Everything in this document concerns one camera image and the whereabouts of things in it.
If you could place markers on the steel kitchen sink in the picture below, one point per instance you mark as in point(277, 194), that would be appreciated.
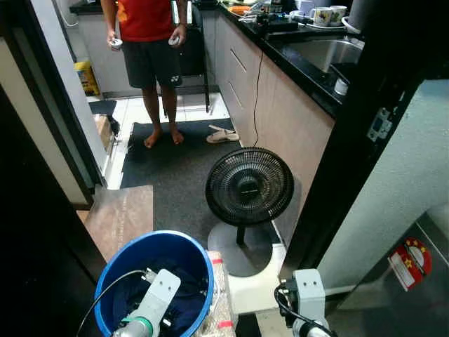
point(323, 53)

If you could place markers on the beige slipper pair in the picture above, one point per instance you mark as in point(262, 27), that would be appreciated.
point(223, 135)

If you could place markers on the clear plastic jug red cap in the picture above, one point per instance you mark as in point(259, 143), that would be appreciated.
point(221, 295)

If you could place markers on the black floor fan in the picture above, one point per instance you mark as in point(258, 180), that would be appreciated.
point(249, 186)

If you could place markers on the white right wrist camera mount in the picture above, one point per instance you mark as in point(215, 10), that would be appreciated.
point(310, 295)

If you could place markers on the beige kitchen cabinet black counter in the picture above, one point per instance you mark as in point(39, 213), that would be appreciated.
point(295, 126)

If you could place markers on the dark grey floor mat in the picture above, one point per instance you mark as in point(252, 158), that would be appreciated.
point(175, 175)

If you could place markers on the metal door hinge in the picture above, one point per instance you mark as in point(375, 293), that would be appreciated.
point(381, 125)

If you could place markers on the person in red shirt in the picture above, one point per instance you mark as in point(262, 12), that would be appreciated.
point(147, 56)

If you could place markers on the navy blue cloth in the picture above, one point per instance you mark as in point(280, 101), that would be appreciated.
point(189, 295)

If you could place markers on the grey top-load washing machine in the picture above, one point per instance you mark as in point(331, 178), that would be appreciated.
point(414, 309)

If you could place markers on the white patterned mug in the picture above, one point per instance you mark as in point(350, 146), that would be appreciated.
point(321, 17)
point(339, 14)

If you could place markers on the blue plastic bucket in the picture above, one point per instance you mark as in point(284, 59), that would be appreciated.
point(105, 281)

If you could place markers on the red white sticker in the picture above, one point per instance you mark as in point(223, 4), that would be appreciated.
point(410, 263)

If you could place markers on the black chair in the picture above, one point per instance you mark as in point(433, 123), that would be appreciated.
point(193, 60)

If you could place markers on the black countertop appliance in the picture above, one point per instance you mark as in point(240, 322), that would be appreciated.
point(277, 24)

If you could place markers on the yellow container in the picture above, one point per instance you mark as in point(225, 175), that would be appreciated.
point(88, 78)

